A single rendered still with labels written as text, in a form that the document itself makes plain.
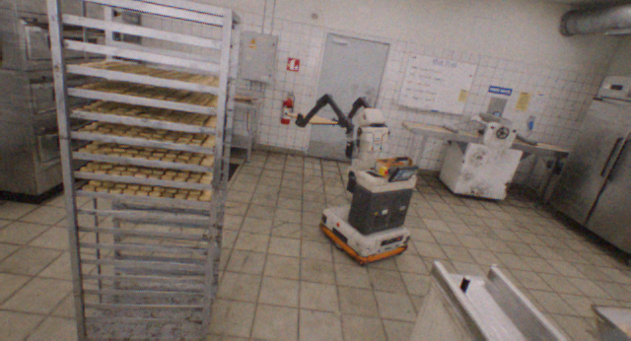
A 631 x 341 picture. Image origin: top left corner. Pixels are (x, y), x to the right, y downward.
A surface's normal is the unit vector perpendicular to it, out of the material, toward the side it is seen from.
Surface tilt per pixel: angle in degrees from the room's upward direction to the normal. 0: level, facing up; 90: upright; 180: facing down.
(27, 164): 90
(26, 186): 90
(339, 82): 90
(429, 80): 90
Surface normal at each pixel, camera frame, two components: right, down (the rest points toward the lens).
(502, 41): 0.01, 0.33
